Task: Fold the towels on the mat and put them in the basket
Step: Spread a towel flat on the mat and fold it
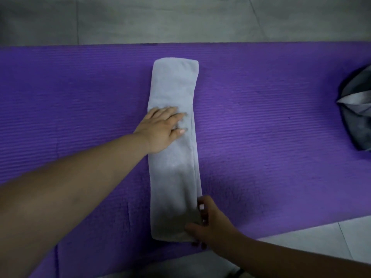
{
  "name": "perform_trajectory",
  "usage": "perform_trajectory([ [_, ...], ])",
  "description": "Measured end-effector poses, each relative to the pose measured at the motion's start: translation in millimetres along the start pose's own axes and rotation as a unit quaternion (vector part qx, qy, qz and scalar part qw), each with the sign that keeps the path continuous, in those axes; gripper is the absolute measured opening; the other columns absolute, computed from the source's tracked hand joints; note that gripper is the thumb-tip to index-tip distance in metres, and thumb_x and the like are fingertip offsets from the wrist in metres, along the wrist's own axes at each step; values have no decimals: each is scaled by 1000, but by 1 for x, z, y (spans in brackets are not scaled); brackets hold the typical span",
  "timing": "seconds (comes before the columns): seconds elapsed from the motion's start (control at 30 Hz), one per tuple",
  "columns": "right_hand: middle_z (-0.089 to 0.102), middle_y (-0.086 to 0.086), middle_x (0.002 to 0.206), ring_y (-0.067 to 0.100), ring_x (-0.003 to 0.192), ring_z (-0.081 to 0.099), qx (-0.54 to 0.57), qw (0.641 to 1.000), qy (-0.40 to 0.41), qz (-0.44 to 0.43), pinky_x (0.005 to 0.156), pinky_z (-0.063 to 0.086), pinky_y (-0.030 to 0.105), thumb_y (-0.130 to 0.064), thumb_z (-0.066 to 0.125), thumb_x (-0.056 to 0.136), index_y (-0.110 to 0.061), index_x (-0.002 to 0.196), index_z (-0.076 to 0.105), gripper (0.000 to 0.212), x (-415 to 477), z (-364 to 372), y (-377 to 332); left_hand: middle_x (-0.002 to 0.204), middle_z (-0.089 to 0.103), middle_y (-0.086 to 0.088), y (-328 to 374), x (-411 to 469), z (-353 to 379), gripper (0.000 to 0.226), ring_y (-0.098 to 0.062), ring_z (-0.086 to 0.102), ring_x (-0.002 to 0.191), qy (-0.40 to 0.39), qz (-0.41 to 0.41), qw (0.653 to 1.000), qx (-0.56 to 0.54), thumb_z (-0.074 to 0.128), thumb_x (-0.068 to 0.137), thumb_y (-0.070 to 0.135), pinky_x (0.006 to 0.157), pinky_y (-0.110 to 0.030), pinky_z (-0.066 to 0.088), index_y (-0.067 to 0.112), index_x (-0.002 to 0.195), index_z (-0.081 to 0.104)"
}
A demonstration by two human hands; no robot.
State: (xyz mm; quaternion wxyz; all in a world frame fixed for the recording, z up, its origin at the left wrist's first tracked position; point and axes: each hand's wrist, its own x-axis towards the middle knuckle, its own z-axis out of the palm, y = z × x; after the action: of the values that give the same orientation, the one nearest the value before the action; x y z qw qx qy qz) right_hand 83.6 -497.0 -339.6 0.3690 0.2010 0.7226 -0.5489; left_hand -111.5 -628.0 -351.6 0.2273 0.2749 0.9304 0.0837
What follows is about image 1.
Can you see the light grey towel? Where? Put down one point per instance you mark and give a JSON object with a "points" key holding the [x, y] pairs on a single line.
{"points": [[174, 83]]}

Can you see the person's left hand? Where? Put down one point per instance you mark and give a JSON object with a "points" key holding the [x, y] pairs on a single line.
{"points": [[158, 130]]}

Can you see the dark grey towel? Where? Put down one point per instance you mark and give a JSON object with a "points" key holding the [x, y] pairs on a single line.
{"points": [[359, 133]]}

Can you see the whitish grey towel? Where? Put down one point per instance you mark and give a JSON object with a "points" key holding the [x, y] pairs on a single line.
{"points": [[356, 99]]}

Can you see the purple yoga mat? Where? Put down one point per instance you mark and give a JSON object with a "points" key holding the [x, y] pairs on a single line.
{"points": [[275, 141]]}

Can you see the person's right hand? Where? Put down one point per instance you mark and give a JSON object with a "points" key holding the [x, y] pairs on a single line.
{"points": [[217, 231]]}

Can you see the person's right forearm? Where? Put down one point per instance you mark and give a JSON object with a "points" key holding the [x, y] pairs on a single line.
{"points": [[289, 260]]}

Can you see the person's left forearm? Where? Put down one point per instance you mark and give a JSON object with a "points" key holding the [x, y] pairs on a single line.
{"points": [[58, 199]]}

